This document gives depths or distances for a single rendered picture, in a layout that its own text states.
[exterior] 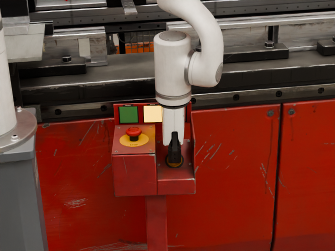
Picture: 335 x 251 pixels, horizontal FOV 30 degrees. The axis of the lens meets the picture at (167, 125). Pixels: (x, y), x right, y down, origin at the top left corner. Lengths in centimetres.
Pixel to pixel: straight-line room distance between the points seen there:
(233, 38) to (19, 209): 91
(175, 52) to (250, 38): 48
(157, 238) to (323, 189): 56
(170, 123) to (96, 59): 39
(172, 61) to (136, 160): 26
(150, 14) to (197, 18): 67
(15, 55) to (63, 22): 50
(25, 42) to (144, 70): 33
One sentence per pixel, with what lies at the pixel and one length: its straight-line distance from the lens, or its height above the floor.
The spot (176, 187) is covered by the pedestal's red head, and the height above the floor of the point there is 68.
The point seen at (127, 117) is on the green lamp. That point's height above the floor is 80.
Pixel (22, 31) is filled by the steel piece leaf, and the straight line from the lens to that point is 166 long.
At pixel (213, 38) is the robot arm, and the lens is 135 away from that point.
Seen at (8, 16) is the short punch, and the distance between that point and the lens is 174.
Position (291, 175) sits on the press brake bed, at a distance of 189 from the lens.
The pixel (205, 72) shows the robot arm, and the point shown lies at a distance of 136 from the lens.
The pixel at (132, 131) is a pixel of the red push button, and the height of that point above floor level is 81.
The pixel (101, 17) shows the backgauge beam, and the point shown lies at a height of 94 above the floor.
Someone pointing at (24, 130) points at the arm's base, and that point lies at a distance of 110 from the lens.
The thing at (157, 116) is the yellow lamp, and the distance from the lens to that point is 160.
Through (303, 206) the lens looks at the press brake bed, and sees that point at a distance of 196.
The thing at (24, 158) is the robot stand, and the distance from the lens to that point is 106.
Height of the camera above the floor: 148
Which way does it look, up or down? 26 degrees down
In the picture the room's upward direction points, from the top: 2 degrees counter-clockwise
